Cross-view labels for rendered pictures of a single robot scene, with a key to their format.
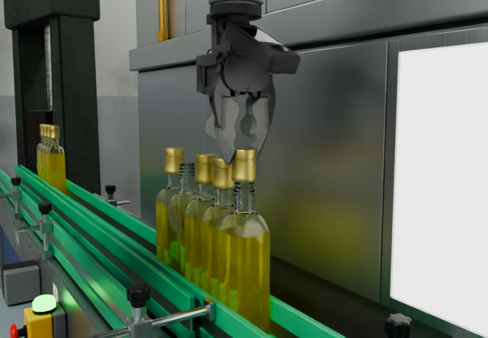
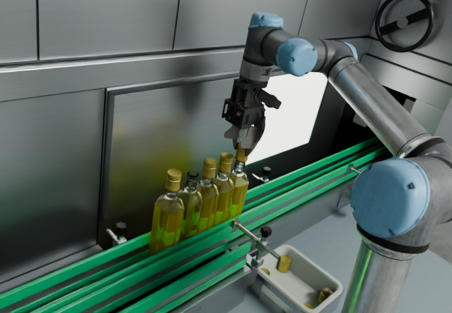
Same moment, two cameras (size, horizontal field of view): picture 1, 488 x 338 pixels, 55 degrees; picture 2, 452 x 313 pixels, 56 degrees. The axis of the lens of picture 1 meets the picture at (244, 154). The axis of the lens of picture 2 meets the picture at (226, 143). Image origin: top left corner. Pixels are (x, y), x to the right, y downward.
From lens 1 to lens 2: 1.44 m
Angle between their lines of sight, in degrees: 102
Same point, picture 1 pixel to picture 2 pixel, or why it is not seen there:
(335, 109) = not seen: hidden behind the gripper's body
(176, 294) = (220, 235)
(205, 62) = (251, 112)
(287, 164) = (197, 141)
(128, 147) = not seen: outside the picture
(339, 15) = (235, 61)
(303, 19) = (216, 62)
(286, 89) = (202, 101)
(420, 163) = not seen: hidden behind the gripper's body
